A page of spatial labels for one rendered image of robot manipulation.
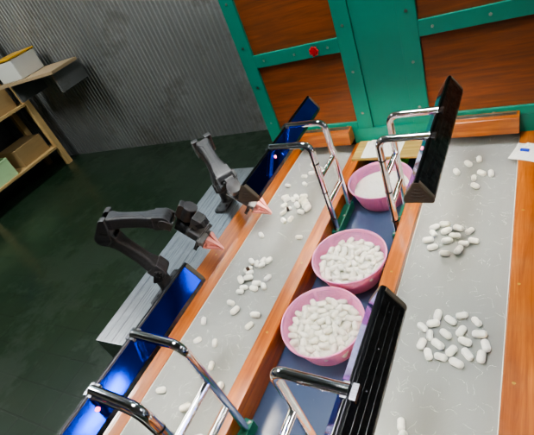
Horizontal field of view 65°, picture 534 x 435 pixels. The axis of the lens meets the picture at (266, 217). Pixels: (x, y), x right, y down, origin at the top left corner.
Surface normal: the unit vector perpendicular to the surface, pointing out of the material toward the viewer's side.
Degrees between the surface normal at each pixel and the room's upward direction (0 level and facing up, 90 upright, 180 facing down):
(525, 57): 90
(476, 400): 0
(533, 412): 0
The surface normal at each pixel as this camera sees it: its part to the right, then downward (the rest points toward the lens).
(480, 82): -0.42, 0.66
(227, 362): -0.34, -0.75
